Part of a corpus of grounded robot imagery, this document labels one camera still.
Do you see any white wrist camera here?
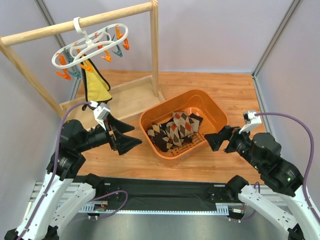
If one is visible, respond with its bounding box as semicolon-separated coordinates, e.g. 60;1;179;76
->
89;101;110;130
239;110;262;134

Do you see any white round clip hanger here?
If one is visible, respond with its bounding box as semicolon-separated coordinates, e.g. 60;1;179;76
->
51;17;130;81

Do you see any orange brown argyle sock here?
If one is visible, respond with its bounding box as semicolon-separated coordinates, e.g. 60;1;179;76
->
165;121;184;147

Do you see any wooden drying rack frame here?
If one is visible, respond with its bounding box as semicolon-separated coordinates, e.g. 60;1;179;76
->
0;0;165;122

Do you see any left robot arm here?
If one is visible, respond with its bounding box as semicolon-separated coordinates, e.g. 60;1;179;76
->
4;114;142;240

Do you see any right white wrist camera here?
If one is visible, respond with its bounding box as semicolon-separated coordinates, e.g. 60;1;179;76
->
239;110;262;134

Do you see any orange plastic basket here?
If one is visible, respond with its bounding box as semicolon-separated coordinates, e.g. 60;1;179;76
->
139;89;228;160

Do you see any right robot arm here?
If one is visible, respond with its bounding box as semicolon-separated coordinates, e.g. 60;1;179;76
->
204;125;320;240

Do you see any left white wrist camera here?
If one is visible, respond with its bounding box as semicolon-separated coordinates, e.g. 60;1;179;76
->
89;101;110;130

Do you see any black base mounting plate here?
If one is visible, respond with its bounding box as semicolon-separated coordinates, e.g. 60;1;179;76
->
104;175;248;212

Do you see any black sock yellow trim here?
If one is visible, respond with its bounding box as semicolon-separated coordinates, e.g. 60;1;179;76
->
79;59;113;104

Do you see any aluminium slotted rail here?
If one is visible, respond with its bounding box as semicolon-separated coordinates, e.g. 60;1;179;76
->
32;182;305;216

